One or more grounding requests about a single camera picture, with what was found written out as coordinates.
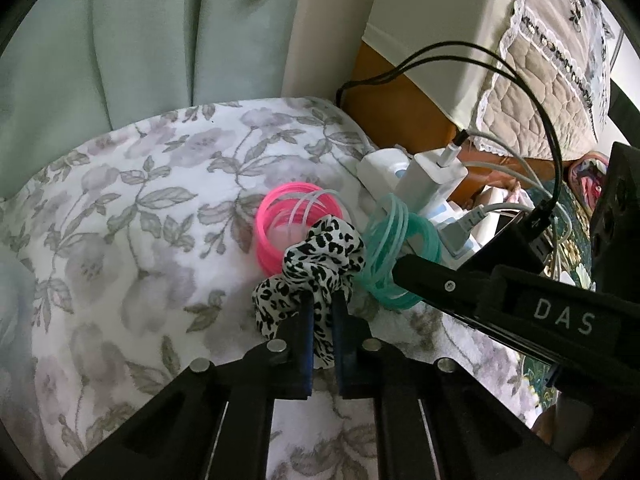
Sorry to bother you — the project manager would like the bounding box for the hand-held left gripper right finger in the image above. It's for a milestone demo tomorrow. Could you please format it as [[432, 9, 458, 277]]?
[[331, 290, 581, 480]]

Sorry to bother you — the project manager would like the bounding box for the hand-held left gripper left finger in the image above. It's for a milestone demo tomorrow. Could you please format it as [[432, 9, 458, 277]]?
[[62, 292, 316, 480]]

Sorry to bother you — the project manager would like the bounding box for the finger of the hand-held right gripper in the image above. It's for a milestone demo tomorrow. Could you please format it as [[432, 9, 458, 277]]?
[[392, 254, 501, 318], [440, 305, 561, 386]]

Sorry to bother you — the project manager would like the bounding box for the pale teal spiral hair tie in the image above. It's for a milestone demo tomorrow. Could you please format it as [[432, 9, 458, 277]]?
[[362, 194, 411, 291]]

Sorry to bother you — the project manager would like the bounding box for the leopard print scrunchie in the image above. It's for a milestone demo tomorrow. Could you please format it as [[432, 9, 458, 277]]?
[[251, 214, 366, 370]]

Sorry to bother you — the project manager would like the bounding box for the translucent plastic container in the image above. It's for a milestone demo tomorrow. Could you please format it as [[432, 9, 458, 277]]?
[[0, 252, 38, 361]]

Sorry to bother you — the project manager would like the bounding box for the person's right hand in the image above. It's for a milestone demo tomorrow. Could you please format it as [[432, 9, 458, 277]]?
[[532, 400, 608, 473]]

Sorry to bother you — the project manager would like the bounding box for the white charger block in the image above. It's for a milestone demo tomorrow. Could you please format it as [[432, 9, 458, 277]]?
[[395, 150, 468, 211]]

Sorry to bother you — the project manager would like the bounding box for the white power strip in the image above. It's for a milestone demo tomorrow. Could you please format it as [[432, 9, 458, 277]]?
[[356, 146, 481, 261]]

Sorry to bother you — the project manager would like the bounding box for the pink striped cloth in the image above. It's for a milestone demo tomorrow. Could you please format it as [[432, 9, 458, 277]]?
[[567, 156, 610, 213]]

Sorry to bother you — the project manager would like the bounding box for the floral fleece blanket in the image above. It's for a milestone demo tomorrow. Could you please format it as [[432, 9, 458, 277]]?
[[0, 96, 546, 480]]

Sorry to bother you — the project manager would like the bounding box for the brown wooden furniture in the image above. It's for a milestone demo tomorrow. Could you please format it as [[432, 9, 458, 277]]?
[[345, 40, 566, 211]]

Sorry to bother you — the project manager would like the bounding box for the beige quilted lace cover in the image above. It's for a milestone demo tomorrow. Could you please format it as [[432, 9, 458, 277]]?
[[472, 0, 626, 161]]

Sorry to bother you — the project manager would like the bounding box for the white cabinet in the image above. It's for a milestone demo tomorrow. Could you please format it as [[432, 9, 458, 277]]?
[[362, 0, 531, 128]]

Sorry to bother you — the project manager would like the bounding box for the pale green curtain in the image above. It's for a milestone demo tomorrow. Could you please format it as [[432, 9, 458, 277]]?
[[0, 0, 311, 201]]

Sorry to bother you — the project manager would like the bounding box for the white charging cable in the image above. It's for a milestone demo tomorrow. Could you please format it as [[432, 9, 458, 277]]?
[[437, 129, 573, 241]]

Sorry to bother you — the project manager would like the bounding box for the pink spiral hair tie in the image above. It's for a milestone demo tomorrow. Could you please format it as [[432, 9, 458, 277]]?
[[256, 182, 346, 277]]

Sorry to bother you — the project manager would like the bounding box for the clear spiral hair tie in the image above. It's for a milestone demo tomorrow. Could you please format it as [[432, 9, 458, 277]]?
[[287, 189, 346, 241]]

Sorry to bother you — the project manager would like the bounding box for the black cable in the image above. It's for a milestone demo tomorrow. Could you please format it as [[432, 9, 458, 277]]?
[[336, 42, 563, 221], [345, 55, 556, 231]]

